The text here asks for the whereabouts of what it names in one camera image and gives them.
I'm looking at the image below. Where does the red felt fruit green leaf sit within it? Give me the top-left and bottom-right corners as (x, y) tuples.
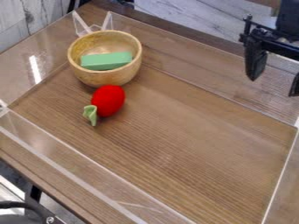
(83, 85), (127, 126)

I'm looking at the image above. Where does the green rectangular block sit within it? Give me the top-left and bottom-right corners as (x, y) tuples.
(81, 52), (133, 71)

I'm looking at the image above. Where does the clear acrylic tray wall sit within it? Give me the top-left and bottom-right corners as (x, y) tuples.
(0, 6), (299, 224)

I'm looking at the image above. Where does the black cable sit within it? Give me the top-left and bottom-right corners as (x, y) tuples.
(0, 199), (45, 224)

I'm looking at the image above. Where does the wooden bowl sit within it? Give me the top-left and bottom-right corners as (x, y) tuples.
(69, 30), (143, 88)

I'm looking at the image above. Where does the black metal table frame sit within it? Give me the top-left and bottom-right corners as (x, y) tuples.
(25, 184), (79, 224)

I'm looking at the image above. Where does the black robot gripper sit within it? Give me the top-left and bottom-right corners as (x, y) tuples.
(240, 0), (299, 97)

